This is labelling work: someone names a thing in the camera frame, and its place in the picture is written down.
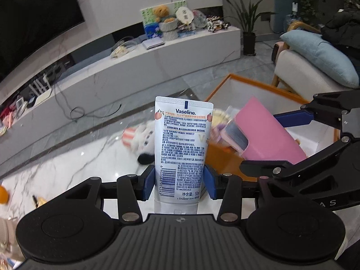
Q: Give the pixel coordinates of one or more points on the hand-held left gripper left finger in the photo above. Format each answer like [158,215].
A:
[149,185]

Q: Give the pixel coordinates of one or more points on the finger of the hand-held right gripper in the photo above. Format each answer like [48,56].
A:
[292,118]
[264,166]

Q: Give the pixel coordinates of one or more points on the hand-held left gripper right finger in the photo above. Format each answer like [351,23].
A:
[211,185]

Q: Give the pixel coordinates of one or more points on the orange storage box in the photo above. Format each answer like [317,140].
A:
[281,95]

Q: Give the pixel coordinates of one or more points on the pink case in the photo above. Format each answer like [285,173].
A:
[267,135]

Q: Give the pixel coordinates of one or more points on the white lotion tube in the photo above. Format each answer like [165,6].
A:
[180,146]

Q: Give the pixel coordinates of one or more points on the cream crochet doll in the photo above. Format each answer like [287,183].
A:
[218,123]

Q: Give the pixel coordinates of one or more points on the white dog plush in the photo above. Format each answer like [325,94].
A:
[142,143]

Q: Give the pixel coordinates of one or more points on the beige armchair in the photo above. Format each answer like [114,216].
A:
[298,73]

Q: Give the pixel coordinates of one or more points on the dark coat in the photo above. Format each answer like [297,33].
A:
[346,31]

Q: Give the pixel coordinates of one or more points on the potted long-leaf plant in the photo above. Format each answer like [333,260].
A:
[249,25]

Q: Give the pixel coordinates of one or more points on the white marble cabinet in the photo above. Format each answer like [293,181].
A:
[126,70]

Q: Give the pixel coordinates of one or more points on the black and white toy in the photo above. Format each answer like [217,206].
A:
[218,24]

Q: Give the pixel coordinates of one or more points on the round printed fan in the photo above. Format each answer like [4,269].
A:
[199,19]

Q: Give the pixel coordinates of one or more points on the white router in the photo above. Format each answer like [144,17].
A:
[40,92]

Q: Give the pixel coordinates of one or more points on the small orange item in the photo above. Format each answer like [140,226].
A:
[2,194]

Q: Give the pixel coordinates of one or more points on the white paper fan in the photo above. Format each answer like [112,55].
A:
[183,15]

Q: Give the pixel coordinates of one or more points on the woven baskets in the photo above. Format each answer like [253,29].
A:
[168,31]

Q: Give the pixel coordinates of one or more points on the small white device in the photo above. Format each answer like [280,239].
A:
[21,103]

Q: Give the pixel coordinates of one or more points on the brown teddy bear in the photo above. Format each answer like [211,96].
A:
[161,12]

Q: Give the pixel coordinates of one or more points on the brown teddy bear display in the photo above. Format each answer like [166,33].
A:
[147,15]

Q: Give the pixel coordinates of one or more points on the black television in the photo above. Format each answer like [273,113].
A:
[33,19]

